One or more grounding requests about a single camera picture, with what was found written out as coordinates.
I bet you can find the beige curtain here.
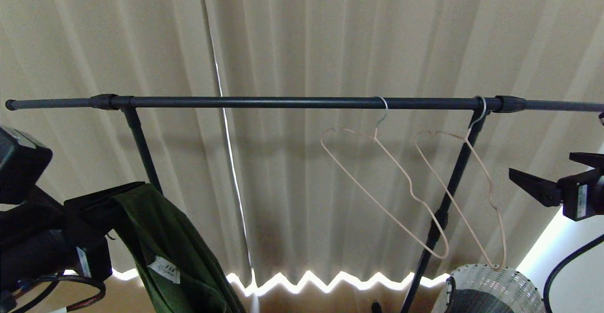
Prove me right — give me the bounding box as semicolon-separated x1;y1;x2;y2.
0;0;604;299

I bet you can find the white laundry basket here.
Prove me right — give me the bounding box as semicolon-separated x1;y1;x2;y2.
432;263;546;313

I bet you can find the black clothes rack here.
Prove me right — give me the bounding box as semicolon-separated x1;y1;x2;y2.
5;93;604;313

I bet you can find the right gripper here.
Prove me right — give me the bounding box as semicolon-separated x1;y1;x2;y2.
508;152;604;223

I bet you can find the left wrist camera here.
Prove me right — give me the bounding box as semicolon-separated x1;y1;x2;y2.
0;127;67;238

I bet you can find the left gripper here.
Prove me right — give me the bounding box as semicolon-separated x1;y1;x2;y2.
0;203;115;296

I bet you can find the pink clothes hanger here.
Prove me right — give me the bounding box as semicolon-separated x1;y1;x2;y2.
415;96;508;271
321;97;450;260

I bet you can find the green shirt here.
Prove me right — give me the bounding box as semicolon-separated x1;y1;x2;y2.
111;183;247;313

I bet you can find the black cable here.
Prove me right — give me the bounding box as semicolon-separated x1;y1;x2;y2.
543;233;604;313

